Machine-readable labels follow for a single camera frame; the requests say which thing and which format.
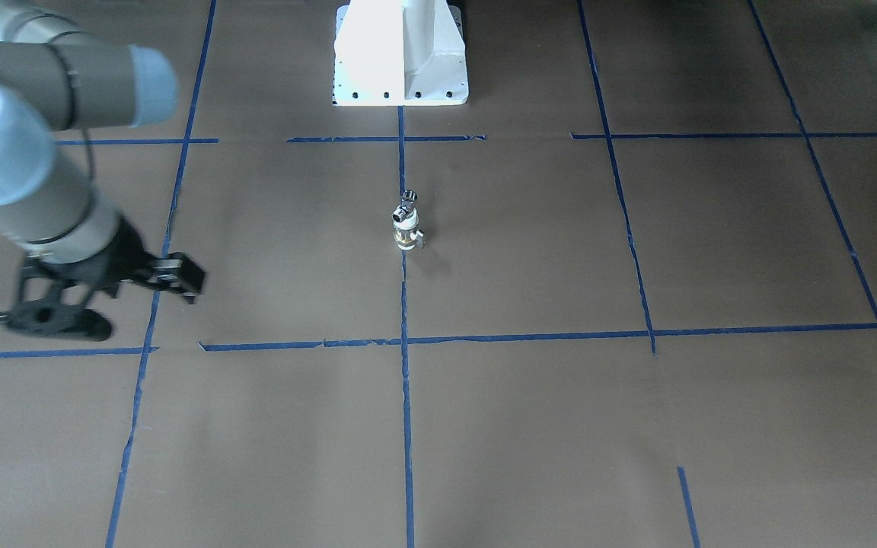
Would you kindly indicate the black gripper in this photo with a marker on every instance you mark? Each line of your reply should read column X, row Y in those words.
column 117, row 259

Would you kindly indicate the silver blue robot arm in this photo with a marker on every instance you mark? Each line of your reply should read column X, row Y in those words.
column 55, row 76

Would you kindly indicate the white PPR valve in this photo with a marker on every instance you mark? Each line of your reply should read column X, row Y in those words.
column 406, row 233

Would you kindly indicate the brown paper table mat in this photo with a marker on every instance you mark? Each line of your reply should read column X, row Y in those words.
column 644, row 314

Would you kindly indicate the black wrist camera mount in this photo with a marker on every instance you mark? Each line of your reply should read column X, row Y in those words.
column 62, row 312

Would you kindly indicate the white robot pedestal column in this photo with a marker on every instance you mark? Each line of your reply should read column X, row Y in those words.
column 399, row 53

